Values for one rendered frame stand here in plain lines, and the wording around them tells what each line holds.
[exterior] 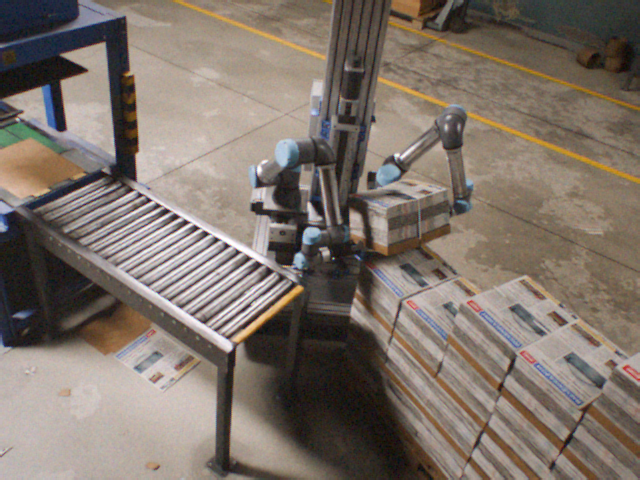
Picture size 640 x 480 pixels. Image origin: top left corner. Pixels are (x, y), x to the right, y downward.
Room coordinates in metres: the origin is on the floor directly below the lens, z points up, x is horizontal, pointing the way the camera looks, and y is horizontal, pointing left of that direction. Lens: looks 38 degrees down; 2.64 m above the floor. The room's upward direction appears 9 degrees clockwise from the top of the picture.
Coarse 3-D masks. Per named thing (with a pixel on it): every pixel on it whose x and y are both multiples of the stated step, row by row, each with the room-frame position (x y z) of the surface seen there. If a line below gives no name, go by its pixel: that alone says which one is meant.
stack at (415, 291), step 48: (384, 288) 2.13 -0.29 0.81; (432, 288) 2.16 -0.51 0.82; (384, 336) 2.08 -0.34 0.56; (432, 336) 1.88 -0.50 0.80; (384, 384) 2.02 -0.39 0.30; (432, 384) 1.82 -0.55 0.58; (480, 384) 1.67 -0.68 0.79; (384, 432) 1.95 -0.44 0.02; (432, 432) 1.76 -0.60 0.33; (480, 432) 1.60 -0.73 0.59; (528, 432) 1.48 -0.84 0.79
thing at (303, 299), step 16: (112, 176) 2.68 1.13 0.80; (144, 192) 2.58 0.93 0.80; (176, 208) 2.49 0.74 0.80; (208, 224) 2.40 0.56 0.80; (224, 240) 2.30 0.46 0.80; (256, 256) 2.22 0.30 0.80; (272, 272) 2.15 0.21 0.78; (288, 272) 2.14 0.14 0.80; (272, 288) 2.14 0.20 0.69; (304, 288) 2.06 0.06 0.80; (304, 304) 2.06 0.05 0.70
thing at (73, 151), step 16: (16, 128) 3.00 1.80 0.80; (32, 128) 3.03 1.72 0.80; (48, 128) 3.06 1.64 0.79; (0, 144) 2.82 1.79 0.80; (48, 144) 2.89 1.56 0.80; (64, 144) 2.92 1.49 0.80; (80, 144) 2.94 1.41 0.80; (80, 160) 2.78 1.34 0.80; (96, 160) 2.81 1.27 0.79; (80, 176) 2.63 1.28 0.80; (96, 176) 2.70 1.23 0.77; (0, 192) 2.40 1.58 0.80; (48, 192) 2.46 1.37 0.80; (64, 192) 2.53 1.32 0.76; (0, 208) 2.28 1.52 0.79; (32, 208) 2.37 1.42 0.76; (0, 224) 2.27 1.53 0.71; (16, 224) 2.29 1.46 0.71
